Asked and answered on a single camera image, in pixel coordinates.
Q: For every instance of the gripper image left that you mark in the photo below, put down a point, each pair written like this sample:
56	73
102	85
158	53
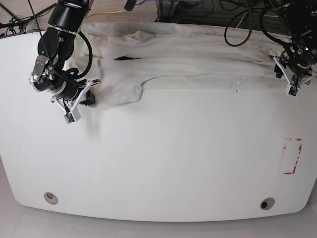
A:
69	92

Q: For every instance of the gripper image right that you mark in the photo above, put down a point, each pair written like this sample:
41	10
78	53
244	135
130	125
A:
300	60

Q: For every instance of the white T-shirt with LeRobot print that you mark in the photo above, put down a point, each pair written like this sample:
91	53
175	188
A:
129	57

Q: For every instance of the red tape rectangle marker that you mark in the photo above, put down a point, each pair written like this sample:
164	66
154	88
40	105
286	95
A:
290	155

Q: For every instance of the left table cable grommet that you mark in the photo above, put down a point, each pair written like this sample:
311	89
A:
50	198

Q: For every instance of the table cable grommet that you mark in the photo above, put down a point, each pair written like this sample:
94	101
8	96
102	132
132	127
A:
50	198
267	203

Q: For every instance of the right table cable grommet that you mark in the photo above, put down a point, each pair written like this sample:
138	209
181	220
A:
267	203

